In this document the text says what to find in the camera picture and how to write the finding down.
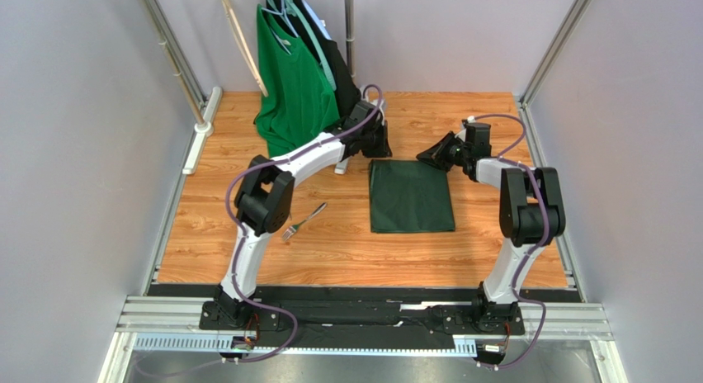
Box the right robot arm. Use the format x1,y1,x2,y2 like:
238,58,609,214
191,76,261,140
416,119,566,333

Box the purple cable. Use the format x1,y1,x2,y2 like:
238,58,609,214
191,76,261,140
466,113,550,371
224,83,385,364

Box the white corner pole bracket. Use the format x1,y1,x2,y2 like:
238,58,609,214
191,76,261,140
182,86,224,175

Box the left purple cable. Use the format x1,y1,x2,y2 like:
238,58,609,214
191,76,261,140
224,83,385,364

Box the green t-shirt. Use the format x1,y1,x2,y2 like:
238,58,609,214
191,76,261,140
254,6,340,158

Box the black t-shirt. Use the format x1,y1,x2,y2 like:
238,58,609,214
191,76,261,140
293,0,361,116

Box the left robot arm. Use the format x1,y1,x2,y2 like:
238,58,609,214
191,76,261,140
199,97,391,330

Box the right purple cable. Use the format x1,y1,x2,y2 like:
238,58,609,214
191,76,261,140
466,113,550,371

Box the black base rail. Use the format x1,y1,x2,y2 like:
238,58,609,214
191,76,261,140
147,284,526,350

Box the metal rack pole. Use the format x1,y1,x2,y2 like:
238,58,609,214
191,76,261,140
344,0,356,78

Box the silver fork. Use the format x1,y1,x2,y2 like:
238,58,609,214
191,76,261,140
281,202,328,243

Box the dark green cloth napkin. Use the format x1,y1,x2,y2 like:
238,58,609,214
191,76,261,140
369,159,455,234

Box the teal clothes hanger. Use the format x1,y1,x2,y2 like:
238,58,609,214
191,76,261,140
265,0,337,91

